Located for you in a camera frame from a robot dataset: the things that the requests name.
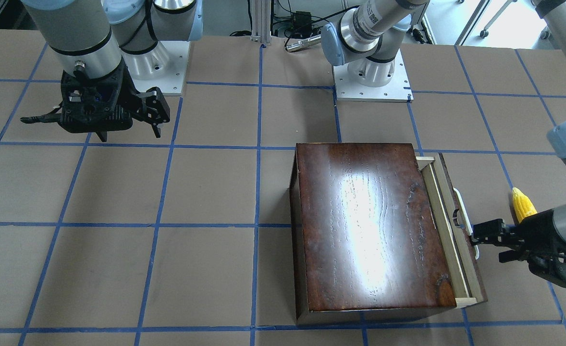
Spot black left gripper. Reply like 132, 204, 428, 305
470, 210, 566, 288

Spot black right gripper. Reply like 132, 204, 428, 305
57, 62, 170, 142

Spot wooden drawer with white handle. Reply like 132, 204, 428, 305
416, 154, 488, 309

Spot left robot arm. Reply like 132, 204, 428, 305
321, 0, 566, 288

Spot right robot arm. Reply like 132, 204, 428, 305
20, 0, 203, 142

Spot yellow corn cob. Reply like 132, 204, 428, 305
511, 187, 538, 224

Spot dark wooden drawer cabinet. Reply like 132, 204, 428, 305
289, 143, 456, 326

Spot silver cylinder tool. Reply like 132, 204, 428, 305
284, 35, 322, 53

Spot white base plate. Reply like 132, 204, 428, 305
123, 41, 191, 96
332, 50, 414, 102

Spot aluminium frame post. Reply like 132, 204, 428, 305
249, 0, 272, 48

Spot black electronics box with cables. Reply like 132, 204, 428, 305
272, 0, 341, 38

